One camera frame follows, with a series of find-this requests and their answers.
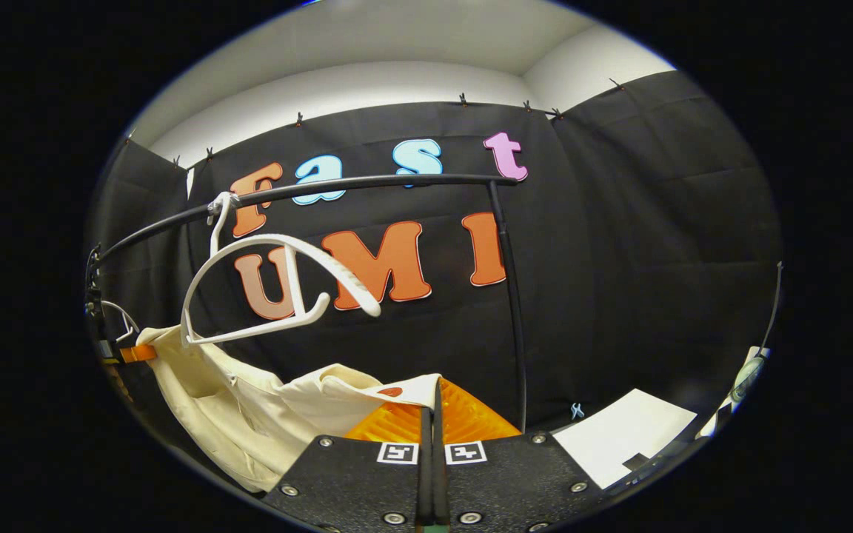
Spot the white clothes hanger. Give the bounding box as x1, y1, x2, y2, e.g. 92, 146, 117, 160
181, 191, 383, 347
101, 300, 140, 343

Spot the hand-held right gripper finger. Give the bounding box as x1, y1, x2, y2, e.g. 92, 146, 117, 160
260, 400, 435, 532
432, 376, 605, 532

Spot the white side table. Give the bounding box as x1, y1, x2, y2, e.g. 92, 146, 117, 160
697, 346, 772, 439

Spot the cream button shirt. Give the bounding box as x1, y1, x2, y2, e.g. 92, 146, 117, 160
136, 324, 444, 493

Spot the black backdrop cloth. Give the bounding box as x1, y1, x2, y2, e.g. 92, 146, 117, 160
86, 70, 783, 445

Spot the black clothes rack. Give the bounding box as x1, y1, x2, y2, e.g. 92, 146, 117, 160
86, 173, 529, 434

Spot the white storage box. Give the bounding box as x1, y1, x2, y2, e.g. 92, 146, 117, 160
551, 388, 698, 490

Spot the glass bowl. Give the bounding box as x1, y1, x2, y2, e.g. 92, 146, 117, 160
730, 358, 766, 404

